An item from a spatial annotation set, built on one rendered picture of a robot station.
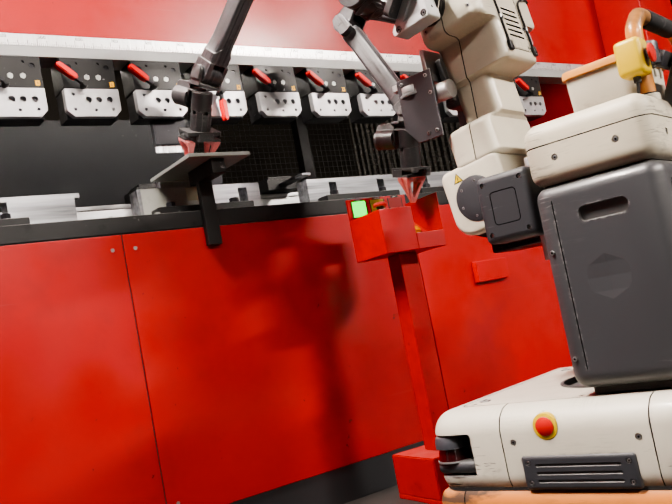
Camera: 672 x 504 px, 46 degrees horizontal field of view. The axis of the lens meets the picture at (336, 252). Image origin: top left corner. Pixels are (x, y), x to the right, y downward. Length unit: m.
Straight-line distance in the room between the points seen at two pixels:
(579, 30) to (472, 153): 1.99
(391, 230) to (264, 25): 0.87
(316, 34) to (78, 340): 1.31
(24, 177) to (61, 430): 1.02
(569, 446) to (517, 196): 0.51
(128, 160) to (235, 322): 0.91
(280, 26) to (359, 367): 1.12
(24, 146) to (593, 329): 1.91
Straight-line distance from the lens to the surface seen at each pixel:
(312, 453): 2.30
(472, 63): 1.91
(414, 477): 2.21
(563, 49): 3.64
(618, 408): 1.54
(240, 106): 2.48
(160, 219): 2.15
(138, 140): 2.92
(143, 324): 2.08
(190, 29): 2.51
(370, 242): 2.17
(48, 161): 2.79
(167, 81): 2.41
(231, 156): 2.15
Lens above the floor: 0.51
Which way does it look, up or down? 5 degrees up
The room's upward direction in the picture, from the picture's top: 11 degrees counter-clockwise
